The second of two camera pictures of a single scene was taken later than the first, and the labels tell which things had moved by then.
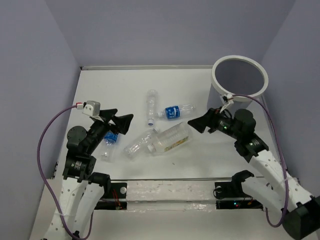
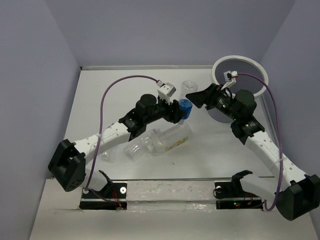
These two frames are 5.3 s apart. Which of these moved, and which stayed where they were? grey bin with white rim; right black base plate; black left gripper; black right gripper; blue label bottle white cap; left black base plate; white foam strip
Moved: black left gripper; black right gripper; blue label bottle white cap
Stayed: right black base plate; grey bin with white rim; white foam strip; left black base plate
